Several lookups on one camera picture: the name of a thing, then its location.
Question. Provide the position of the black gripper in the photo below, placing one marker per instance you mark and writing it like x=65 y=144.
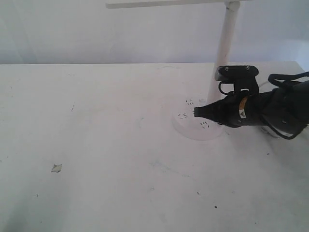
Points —
x=235 y=110

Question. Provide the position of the white desk lamp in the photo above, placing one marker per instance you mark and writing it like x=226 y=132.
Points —
x=183 y=118

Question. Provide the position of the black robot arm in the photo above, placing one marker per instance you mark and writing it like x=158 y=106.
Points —
x=283 y=109

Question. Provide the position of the white power strip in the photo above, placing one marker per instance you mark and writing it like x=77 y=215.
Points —
x=268 y=131

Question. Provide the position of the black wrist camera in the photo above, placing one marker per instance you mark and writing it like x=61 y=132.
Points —
x=243 y=77

